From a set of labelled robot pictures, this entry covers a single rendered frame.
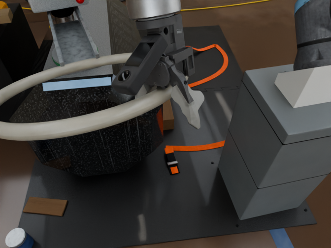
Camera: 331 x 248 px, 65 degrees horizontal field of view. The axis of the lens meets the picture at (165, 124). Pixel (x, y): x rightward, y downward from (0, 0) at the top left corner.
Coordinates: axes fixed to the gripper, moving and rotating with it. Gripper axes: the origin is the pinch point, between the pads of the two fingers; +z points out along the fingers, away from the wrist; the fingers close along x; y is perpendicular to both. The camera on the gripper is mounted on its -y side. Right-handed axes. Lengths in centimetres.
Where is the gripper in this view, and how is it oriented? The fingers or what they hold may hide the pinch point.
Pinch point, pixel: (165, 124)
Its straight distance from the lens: 52.9
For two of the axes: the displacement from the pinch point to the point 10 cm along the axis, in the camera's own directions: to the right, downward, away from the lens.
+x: -7.7, -1.9, 6.1
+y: 6.2, -4.5, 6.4
